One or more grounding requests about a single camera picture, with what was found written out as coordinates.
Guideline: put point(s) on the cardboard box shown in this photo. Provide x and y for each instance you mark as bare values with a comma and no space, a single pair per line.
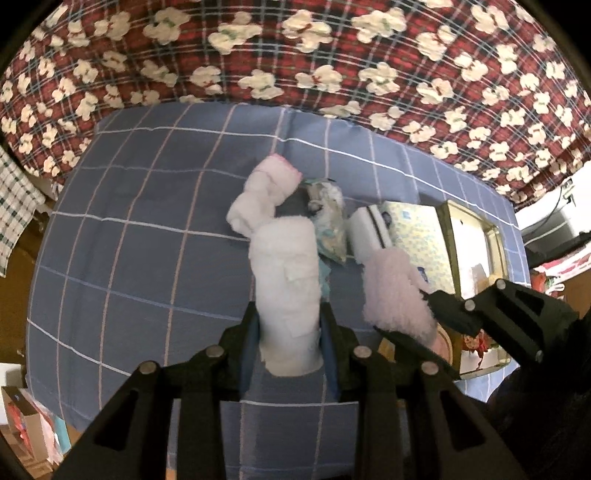
32,424

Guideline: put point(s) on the blue plaid sheet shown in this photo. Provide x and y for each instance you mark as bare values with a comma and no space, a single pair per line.
138,258

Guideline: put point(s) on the cotton swab bag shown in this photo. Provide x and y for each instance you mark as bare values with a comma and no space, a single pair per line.
330,221

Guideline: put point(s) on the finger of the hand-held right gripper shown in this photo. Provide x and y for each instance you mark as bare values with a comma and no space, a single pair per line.
415,347
452,309

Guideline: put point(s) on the pink fluffy puff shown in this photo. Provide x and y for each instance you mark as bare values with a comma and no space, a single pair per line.
397,295

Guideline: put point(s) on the round gold tin lid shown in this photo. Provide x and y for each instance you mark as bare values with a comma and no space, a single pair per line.
443,344

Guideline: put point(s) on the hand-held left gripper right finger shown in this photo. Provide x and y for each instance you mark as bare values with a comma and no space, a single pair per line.
330,350

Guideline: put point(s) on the white green checked cloth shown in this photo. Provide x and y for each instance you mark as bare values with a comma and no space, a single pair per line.
14,203

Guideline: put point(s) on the yellow patterned tissue pack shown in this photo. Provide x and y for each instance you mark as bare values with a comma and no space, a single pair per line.
420,240

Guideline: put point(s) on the white sponge black stripe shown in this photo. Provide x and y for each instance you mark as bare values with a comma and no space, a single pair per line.
367,230

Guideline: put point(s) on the red plaid bear blanket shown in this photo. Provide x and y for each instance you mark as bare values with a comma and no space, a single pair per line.
277,55

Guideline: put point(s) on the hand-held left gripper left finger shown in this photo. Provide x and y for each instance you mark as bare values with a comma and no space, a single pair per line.
247,355

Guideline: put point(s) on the white plastic appliance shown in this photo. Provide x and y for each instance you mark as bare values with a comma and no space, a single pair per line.
554,212

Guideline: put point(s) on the teal cloth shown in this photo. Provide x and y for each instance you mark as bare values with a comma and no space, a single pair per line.
324,277

